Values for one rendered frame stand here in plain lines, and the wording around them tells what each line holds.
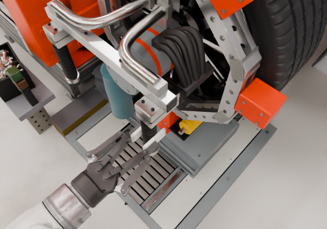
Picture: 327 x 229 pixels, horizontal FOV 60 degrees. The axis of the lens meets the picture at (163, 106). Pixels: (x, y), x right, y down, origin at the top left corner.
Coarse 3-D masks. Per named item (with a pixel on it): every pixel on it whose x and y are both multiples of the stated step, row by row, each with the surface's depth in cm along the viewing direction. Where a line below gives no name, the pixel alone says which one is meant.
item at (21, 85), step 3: (24, 78) 106; (12, 81) 105; (21, 81) 105; (24, 81) 105; (15, 84) 104; (18, 84) 104; (21, 84) 105; (24, 84) 106; (27, 84) 107; (18, 87) 105; (21, 87) 106; (24, 87) 107; (21, 90) 107
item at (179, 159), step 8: (128, 120) 154; (136, 120) 149; (160, 144) 140; (168, 144) 142; (224, 144) 147; (168, 152) 139; (176, 152) 139; (216, 152) 142; (176, 160) 138; (184, 160) 137; (208, 160) 139; (184, 168) 137; (192, 168) 135; (200, 168) 136; (192, 176) 136
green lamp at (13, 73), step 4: (12, 68) 102; (16, 68) 102; (8, 72) 101; (12, 72) 101; (16, 72) 101; (20, 72) 102; (8, 76) 103; (12, 76) 100; (16, 76) 101; (20, 76) 103; (12, 80) 102; (16, 80) 102
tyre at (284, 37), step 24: (120, 0) 96; (264, 0) 57; (288, 0) 60; (312, 0) 65; (264, 24) 60; (288, 24) 60; (312, 24) 67; (264, 48) 64; (288, 48) 62; (312, 48) 74; (264, 72) 69; (288, 72) 68; (192, 96) 102
